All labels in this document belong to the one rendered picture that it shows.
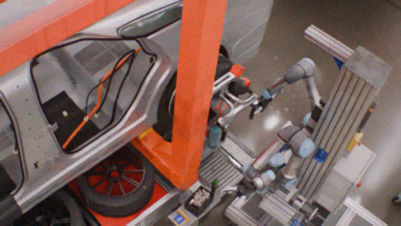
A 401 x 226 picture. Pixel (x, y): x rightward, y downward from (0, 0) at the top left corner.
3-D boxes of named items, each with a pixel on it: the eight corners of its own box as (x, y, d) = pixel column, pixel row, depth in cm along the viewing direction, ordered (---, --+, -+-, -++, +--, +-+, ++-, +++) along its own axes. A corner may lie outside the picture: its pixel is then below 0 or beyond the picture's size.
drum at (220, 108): (219, 101, 401) (221, 90, 390) (238, 117, 393) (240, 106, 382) (208, 110, 395) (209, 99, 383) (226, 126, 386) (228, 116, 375)
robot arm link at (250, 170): (286, 116, 307) (238, 169, 322) (297, 128, 302) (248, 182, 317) (293, 118, 317) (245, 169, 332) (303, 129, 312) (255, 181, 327)
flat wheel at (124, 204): (106, 139, 429) (104, 124, 410) (169, 174, 413) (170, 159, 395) (64, 193, 391) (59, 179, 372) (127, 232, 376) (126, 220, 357)
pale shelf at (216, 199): (206, 187, 392) (206, 185, 390) (220, 200, 385) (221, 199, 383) (167, 218, 371) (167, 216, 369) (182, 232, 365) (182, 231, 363)
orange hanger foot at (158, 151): (142, 129, 409) (142, 103, 382) (184, 169, 389) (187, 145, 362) (127, 139, 401) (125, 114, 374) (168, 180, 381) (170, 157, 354)
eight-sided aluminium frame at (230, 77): (233, 104, 427) (242, 62, 384) (238, 109, 424) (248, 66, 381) (187, 138, 401) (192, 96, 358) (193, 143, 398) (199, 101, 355)
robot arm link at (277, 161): (274, 158, 355) (278, 148, 345) (285, 171, 349) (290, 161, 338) (262, 166, 350) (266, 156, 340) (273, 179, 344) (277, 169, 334)
